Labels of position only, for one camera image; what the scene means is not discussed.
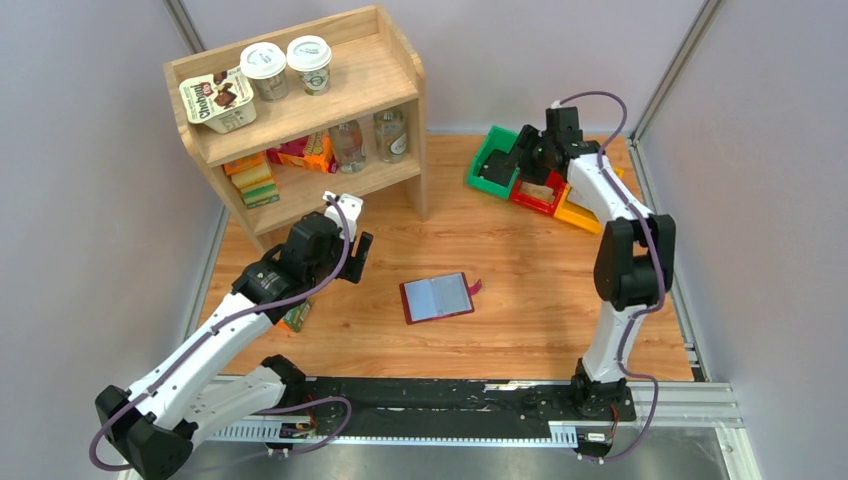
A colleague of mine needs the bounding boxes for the left glass bottle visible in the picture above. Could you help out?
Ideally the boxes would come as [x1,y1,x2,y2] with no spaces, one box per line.
[328,120,366,174]

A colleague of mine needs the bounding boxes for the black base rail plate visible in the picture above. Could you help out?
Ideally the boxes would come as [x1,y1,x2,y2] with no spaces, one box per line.
[267,377,636,442]

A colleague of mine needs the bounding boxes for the red leather card holder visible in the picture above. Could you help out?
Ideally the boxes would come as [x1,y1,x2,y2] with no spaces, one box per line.
[399,272,483,325]

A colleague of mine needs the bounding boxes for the white-lidded coffee cup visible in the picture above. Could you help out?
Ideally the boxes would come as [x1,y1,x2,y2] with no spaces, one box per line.
[239,42,288,102]
[286,35,332,96]

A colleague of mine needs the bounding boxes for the tan card in red bin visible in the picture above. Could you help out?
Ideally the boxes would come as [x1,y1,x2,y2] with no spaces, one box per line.
[519,182,556,204]

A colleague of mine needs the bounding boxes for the Chobani yogurt cup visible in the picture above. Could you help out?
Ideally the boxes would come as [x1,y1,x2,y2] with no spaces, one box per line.
[178,67,257,134]

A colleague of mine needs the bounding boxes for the right glass bottle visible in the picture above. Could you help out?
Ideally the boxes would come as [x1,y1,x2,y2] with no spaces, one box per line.
[373,107,407,163]

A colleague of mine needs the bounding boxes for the red plastic bin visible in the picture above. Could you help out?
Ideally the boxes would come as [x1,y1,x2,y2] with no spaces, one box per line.
[508,172,567,217]

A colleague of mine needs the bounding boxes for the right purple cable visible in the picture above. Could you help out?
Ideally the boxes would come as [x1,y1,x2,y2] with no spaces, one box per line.
[549,91,667,464]

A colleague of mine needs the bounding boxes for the left white-lidded coffee cup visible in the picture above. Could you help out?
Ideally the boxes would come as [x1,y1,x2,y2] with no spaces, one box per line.
[239,42,288,102]

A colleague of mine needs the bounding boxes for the green plastic bin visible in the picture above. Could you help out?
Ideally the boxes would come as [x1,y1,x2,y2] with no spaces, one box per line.
[466,126,519,199]

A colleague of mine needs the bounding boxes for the stacked yellow green sponges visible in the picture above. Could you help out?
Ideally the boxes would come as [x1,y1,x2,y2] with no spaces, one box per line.
[223,152,280,209]

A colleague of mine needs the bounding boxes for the right white-lidded coffee cup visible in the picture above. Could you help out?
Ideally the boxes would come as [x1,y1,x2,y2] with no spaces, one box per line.
[286,35,332,96]

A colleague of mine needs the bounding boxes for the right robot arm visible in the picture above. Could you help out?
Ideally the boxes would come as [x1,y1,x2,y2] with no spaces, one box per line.
[509,107,676,418]

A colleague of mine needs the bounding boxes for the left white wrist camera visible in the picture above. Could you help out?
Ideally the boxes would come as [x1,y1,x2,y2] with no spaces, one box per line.
[322,191,364,242]

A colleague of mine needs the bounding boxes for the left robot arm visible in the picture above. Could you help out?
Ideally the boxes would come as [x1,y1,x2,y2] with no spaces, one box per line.
[88,194,373,479]

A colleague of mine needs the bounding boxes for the yellow plastic bin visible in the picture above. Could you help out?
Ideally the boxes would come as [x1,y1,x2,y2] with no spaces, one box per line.
[548,161,626,234]

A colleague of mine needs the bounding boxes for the orange green small box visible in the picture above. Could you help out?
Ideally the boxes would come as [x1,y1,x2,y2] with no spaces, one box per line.
[279,299,312,333]

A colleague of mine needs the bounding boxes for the orange pink snack box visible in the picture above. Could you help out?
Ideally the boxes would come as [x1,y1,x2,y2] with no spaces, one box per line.
[266,130,338,174]

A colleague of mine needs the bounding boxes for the black card in green bin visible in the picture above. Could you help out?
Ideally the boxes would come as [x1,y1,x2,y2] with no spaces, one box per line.
[477,149,516,188]

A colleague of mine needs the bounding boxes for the wooden two-tier shelf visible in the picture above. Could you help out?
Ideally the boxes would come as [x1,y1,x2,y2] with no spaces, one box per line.
[164,4,429,253]

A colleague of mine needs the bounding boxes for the glass bottle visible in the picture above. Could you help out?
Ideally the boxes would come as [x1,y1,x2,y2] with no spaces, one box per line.
[373,107,407,163]
[328,120,366,174]

